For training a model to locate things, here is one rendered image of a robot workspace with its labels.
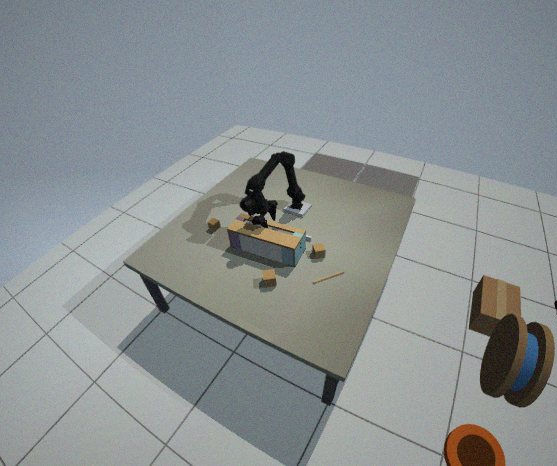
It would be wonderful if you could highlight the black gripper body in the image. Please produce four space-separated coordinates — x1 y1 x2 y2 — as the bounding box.
252 199 278 225

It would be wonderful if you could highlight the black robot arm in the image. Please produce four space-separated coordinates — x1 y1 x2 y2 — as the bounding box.
239 151 306 216

